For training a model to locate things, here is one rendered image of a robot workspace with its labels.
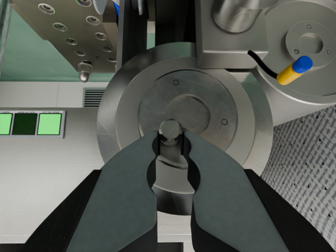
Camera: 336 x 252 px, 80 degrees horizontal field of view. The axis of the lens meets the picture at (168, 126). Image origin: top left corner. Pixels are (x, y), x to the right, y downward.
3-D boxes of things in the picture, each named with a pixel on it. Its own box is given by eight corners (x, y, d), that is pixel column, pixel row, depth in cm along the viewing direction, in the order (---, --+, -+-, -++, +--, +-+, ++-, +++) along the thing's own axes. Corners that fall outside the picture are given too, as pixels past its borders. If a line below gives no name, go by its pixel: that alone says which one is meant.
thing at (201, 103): (259, 110, 15) (195, 190, 14) (248, 116, 17) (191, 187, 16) (181, 49, 16) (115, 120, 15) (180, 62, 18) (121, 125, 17)
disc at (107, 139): (304, 100, 17) (213, 258, 15) (301, 102, 18) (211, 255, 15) (163, 12, 19) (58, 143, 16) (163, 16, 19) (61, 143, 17)
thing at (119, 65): (128, -81, 22) (121, 75, 19) (146, 44, 45) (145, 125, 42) (123, -81, 22) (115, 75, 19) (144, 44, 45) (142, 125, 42)
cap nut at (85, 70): (89, 62, 51) (88, 79, 50) (94, 69, 55) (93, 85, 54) (75, 62, 51) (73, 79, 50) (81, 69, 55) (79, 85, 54)
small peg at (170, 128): (176, 145, 12) (154, 134, 12) (173, 149, 14) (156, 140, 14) (186, 124, 12) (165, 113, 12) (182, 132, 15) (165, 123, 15)
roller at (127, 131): (281, 103, 17) (207, 225, 15) (211, 141, 42) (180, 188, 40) (168, 32, 18) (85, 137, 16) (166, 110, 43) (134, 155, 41)
